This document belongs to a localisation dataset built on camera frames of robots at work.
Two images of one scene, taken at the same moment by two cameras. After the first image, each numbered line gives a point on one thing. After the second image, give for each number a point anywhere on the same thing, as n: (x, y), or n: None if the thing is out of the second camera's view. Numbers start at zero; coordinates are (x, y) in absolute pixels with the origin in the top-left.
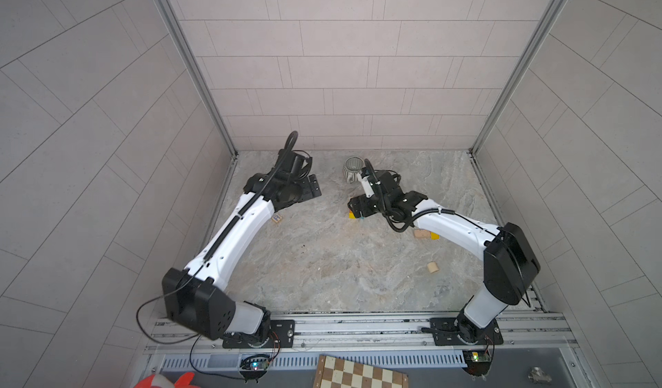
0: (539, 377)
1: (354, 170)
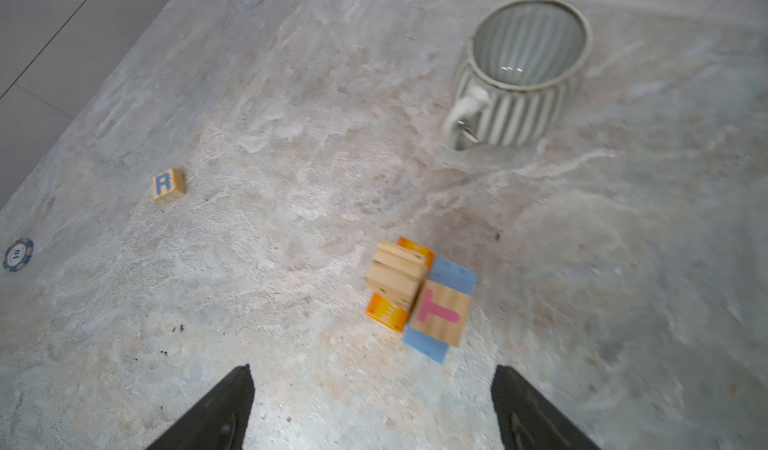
0: None
1: (517, 78)
